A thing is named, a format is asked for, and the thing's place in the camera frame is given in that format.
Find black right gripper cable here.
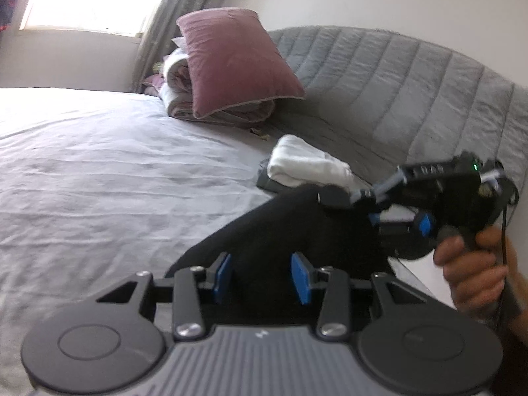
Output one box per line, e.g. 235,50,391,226
497,165,519,267

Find small pink cushions on floor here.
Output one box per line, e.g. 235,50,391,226
141,73,166,96

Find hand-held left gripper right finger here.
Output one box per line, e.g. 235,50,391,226
290,251,417,341

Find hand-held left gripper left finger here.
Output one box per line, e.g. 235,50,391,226
95,251,234,341

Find folded white clothing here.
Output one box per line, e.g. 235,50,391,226
267,134,364,192

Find grey quilted headboard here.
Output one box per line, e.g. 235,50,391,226
264,27,528,215

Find grey curtain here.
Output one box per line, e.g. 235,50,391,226
131,0,219,93

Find folded dark grey clothing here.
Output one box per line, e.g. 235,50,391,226
256,159,298,194

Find person's right forearm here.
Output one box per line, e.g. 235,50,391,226
491,284,528,396

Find folded pink grey quilt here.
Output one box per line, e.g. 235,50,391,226
159,45,276,124

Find person's right hand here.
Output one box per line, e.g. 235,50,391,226
433,227,520,323

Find black garment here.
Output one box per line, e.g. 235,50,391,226
165,185,397,326

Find pink pillow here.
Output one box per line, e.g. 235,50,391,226
177,8,306,119

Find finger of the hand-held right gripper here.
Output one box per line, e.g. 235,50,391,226
317,173,407,227
377,210,437,261

